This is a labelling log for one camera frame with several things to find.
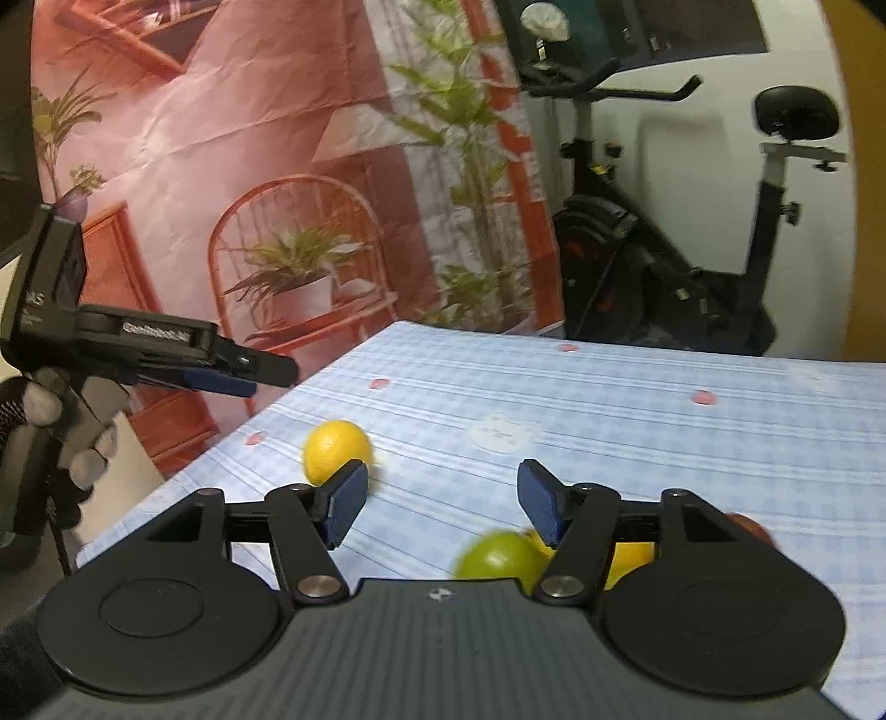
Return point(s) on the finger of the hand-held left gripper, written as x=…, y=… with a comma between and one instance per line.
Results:
x=214, y=382
x=270, y=370

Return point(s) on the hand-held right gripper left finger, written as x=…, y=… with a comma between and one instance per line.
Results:
x=346, y=505

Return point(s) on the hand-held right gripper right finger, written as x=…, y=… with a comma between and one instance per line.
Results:
x=543, y=505

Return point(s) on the yellow lemon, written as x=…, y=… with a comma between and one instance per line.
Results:
x=337, y=450
x=633, y=557

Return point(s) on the green jujube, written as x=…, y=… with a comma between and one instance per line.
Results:
x=498, y=559

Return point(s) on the red apple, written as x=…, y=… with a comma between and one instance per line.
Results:
x=751, y=529

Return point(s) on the person's left hand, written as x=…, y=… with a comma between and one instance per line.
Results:
x=38, y=408

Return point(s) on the blue checked tablecloth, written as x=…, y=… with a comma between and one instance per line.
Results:
x=657, y=415

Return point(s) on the printed backdrop cloth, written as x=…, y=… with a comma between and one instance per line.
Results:
x=242, y=138

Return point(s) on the black exercise bike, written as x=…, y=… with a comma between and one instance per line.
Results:
x=623, y=277

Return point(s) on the white cloth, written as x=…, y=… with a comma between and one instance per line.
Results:
x=547, y=19

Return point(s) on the wooden door panel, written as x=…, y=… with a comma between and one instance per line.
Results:
x=865, y=173

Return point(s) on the dark window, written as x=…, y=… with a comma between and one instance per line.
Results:
x=657, y=28

